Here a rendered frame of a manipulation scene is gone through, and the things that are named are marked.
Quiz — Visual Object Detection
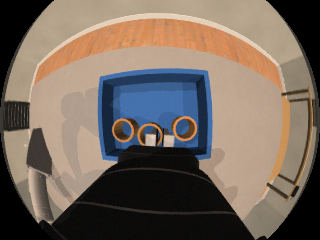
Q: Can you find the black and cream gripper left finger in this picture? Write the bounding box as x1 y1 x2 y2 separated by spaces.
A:
145 128 159 146

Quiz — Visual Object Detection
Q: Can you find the blue plastic tray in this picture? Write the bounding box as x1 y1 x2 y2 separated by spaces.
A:
98 68 213 161

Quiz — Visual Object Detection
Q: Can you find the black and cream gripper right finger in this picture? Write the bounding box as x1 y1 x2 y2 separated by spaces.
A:
162 128 174 147

